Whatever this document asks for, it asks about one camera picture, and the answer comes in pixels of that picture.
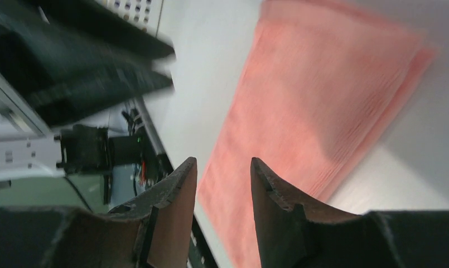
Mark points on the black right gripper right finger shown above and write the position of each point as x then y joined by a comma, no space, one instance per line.
296,230

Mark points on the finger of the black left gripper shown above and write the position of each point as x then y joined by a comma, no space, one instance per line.
95,20
73,89

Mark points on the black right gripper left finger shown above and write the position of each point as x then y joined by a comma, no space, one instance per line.
150,230

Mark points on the pink towel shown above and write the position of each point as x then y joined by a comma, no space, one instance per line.
322,82

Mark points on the white plastic basket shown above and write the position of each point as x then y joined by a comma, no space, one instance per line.
144,14

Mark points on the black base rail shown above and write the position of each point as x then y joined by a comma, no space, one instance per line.
200,254

